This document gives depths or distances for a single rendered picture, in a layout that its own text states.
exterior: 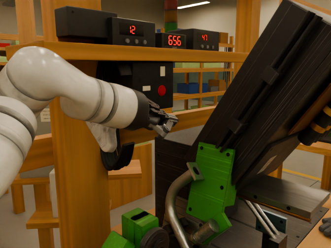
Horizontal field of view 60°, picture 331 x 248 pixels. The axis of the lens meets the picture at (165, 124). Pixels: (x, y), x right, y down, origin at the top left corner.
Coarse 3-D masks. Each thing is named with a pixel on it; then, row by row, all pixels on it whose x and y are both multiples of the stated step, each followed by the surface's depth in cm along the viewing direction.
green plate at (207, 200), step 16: (208, 144) 80; (208, 160) 79; (224, 160) 76; (208, 176) 79; (224, 176) 75; (192, 192) 82; (208, 192) 78; (224, 192) 75; (192, 208) 81; (208, 208) 78; (224, 208) 75
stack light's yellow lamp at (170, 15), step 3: (165, 12) 108; (168, 12) 107; (171, 12) 107; (174, 12) 107; (177, 12) 109; (165, 15) 108; (168, 15) 107; (171, 15) 107; (174, 15) 107; (177, 15) 109; (165, 18) 108; (168, 18) 108; (171, 18) 107; (174, 18) 108; (177, 18) 109; (165, 21) 109; (168, 21) 108; (171, 21) 108; (174, 21) 108; (177, 21) 109
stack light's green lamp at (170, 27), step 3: (165, 24) 109; (168, 24) 108; (171, 24) 108; (174, 24) 108; (177, 24) 110; (165, 27) 109; (168, 27) 108; (171, 27) 108; (174, 27) 108; (177, 27) 110; (165, 30) 109; (168, 30) 108; (171, 30) 108; (174, 30) 109
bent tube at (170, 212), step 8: (192, 168) 79; (184, 176) 80; (192, 176) 78; (200, 176) 79; (176, 184) 82; (184, 184) 81; (168, 192) 83; (176, 192) 83; (168, 200) 83; (168, 208) 83; (168, 216) 82; (176, 216) 82; (176, 224) 81; (176, 232) 80; (184, 232) 80; (184, 240) 78
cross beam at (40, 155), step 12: (204, 108) 144; (180, 120) 129; (192, 120) 135; (204, 120) 142; (120, 132) 106; (132, 132) 110; (144, 132) 114; (156, 132) 119; (168, 132) 124; (36, 144) 84; (48, 144) 87; (36, 156) 85; (48, 156) 87; (24, 168) 83; (36, 168) 85
